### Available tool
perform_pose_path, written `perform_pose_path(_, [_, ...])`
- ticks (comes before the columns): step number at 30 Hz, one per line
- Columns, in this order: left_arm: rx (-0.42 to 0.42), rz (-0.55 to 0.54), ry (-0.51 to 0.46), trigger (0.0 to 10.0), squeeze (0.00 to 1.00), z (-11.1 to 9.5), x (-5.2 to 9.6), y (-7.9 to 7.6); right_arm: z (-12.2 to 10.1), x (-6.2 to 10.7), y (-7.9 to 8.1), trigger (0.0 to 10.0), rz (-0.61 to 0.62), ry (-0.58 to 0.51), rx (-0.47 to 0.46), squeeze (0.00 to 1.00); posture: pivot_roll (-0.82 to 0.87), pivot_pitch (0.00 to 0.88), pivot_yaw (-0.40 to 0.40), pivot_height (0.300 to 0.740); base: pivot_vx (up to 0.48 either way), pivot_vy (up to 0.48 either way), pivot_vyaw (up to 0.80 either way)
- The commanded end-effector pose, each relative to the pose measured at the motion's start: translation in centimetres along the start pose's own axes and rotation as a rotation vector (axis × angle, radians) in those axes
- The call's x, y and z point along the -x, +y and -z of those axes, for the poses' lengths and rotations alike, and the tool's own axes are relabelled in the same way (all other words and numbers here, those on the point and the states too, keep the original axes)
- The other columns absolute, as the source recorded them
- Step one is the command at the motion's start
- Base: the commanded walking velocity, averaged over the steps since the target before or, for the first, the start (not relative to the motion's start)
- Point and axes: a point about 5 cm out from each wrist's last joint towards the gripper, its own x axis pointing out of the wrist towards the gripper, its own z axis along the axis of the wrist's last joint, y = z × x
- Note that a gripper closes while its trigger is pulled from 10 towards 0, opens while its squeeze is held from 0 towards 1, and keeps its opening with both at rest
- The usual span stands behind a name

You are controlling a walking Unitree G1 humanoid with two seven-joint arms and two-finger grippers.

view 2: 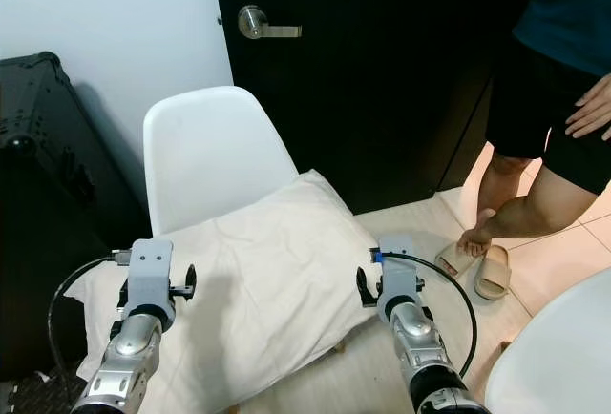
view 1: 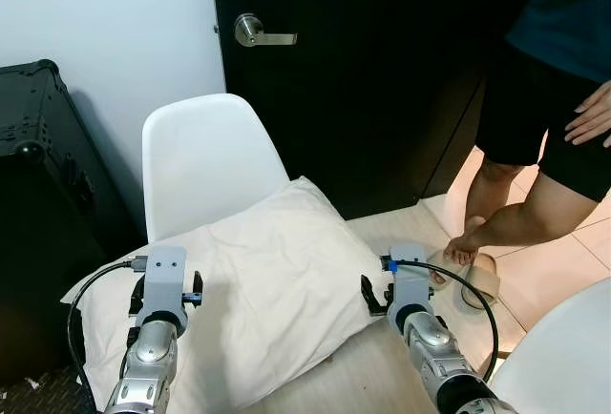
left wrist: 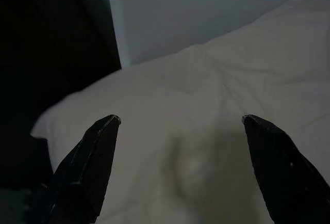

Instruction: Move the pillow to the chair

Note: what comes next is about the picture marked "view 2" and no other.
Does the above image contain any silver door lever handle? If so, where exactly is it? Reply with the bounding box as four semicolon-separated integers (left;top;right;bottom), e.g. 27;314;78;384
238;5;303;41

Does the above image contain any black equipment case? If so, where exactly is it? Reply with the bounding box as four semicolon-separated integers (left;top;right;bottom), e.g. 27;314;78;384
0;52;151;382

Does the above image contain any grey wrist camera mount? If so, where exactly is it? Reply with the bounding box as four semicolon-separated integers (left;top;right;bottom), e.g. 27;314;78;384
378;235;422;305
129;239;176;310

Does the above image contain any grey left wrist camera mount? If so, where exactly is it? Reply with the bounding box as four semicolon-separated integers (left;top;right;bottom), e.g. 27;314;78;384
129;239;176;310

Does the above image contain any person in black shorts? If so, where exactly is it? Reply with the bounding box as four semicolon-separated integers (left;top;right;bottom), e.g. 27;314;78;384
456;0;611;258

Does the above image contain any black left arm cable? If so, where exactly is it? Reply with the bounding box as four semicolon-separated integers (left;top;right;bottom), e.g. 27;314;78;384
48;251;134;405

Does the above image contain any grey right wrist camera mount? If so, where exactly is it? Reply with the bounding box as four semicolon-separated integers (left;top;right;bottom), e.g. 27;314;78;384
378;235;422;305

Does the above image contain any black door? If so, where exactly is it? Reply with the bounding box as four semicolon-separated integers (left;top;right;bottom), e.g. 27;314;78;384
210;0;545;215

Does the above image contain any black floor mat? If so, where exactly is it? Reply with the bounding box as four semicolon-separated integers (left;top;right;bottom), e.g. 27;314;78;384
0;371;73;414

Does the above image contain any person's hand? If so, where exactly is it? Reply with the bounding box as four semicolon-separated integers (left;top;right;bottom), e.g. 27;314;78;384
564;72;611;141

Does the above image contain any beige slipper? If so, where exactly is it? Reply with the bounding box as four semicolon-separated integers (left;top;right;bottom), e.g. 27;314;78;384
436;240;475;277
474;244;512;301

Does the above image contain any white pillow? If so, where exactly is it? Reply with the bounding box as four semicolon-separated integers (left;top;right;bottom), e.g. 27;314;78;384
65;170;383;414

